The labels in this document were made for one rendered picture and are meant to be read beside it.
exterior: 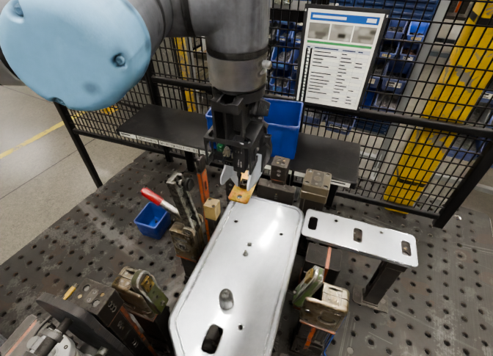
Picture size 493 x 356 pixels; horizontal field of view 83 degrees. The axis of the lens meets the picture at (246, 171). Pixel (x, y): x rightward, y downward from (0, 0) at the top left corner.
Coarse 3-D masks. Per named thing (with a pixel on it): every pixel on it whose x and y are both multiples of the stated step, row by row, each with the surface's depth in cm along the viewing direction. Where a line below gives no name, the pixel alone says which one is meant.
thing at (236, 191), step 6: (246, 174) 55; (246, 180) 53; (234, 186) 53; (240, 186) 53; (234, 192) 52; (240, 192) 52; (246, 192) 52; (228, 198) 51; (234, 198) 51; (240, 198) 51; (246, 198) 51
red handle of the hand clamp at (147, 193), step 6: (144, 192) 66; (150, 192) 67; (150, 198) 67; (156, 198) 67; (162, 198) 68; (156, 204) 67; (162, 204) 68; (168, 204) 68; (168, 210) 68; (174, 210) 68; (174, 216) 69; (192, 222) 69
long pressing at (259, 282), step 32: (224, 224) 77; (256, 224) 77; (288, 224) 77; (224, 256) 70; (256, 256) 70; (288, 256) 70; (192, 288) 64; (256, 288) 64; (192, 320) 59; (224, 320) 59; (256, 320) 59; (192, 352) 54; (224, 352) 54; (256, 352) 54
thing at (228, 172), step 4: (224, 164) 46; (224, 168) 46; (228, 168) 48; (232, 168) 49; (224, 172) 47; (228, 172) 48; (232, 172) 50; (236, 172) 50; (240, 172) 52; (224, 176) 47; (228, 176) 49; (232, 176) 51; (236, 176) 51; (240, 176) 51; (220, 180) 46; (224, 180) 48; (232, 180) 52; (236, 180) 51; (240, 180) 52; (236, 184) 52
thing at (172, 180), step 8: (176, 176) 61; (168, 184) 59; (176, 184) 59; (184, 184) 59; (192, 184) 60; (176, 192) 60; (184, 192) 64; (176, 200) 62; (184, 200) 65; (192, 200) 66; (184, 208) 63; (192, 208) 67; (184, 216) 65; (192, 216) 69; (184, 224) 68; (192, 224) 67; (200, 224) 71
